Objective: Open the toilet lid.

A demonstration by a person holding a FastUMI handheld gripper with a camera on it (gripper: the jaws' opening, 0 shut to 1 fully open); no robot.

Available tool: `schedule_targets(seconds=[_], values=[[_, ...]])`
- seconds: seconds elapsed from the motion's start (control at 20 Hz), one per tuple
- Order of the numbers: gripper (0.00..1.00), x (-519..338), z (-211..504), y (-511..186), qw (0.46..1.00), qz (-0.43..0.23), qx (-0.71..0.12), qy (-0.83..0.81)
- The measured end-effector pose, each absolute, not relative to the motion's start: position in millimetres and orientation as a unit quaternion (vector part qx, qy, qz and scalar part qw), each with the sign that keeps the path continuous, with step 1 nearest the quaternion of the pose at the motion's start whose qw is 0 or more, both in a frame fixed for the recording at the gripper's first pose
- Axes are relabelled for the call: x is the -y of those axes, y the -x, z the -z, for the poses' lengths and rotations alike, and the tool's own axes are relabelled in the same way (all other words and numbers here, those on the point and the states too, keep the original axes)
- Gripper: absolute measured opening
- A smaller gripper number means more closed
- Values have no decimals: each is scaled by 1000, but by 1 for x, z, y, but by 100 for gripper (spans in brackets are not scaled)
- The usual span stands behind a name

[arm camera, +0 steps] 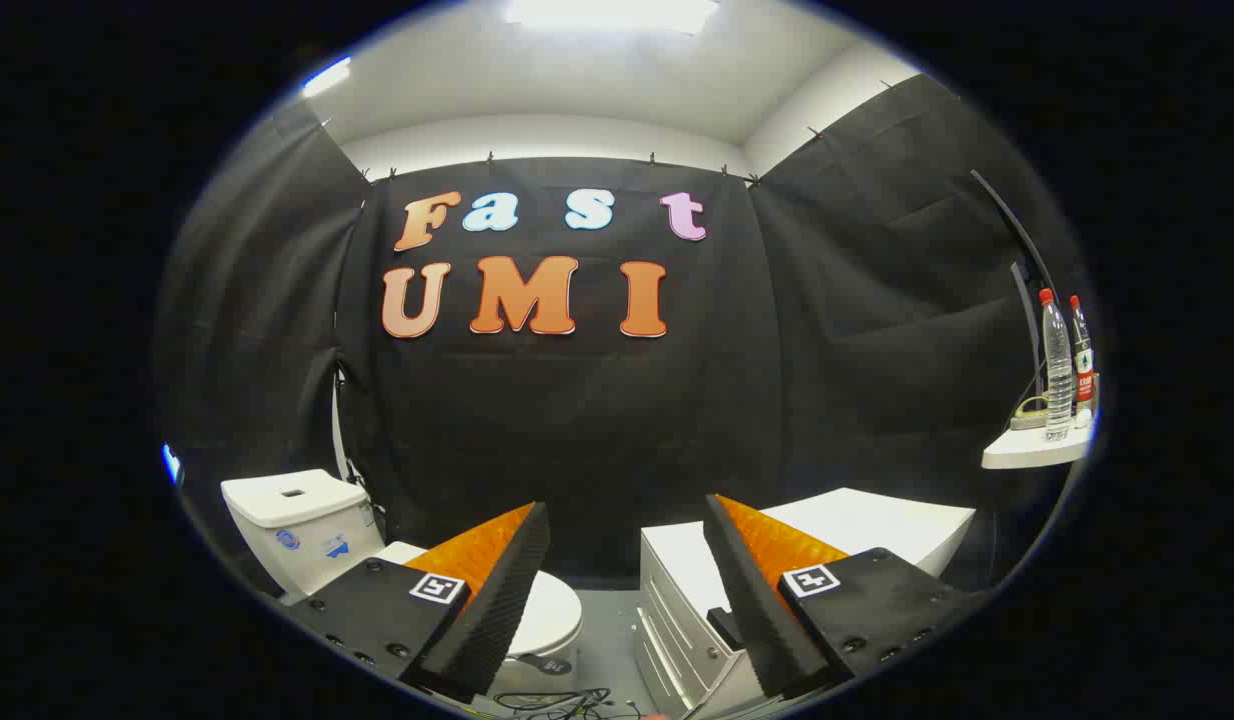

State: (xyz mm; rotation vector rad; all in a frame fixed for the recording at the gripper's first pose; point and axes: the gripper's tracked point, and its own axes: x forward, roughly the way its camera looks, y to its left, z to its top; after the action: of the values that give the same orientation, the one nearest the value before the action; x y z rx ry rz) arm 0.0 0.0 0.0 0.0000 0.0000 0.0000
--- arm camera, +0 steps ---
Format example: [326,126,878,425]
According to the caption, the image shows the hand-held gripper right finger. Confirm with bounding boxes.
[702,493,988,701]

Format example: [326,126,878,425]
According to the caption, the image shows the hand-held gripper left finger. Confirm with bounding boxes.
[282,502,553,703]

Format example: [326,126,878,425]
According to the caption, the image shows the white toilet lid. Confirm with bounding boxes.
[377,542,585,663]

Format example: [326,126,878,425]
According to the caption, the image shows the white toilet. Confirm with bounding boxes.
[221,470,585,698]

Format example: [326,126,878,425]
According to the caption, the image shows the black block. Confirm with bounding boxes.
[706,606,745,652]

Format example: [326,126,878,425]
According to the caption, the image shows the white drawer cabinet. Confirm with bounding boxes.
[635,487,978,717]

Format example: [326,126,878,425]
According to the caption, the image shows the black backdrop cloth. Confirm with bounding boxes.
[152,75,1088,593]

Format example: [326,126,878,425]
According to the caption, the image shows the clear water bottle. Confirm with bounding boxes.
[1038,288,1076,442]

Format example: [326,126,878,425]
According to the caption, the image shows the red label water bottle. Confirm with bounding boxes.
[1068,294,1097,423]

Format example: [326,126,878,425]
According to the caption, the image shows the black curved pole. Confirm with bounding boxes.
[969,169,1059,301]

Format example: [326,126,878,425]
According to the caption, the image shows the small ceiling light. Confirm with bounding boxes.
[301,56,354,99]

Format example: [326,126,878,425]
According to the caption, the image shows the large ceiling light panel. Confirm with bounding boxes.
[503,0,721,37]

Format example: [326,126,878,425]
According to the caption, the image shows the black floor cables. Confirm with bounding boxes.
[492,686,646,720]

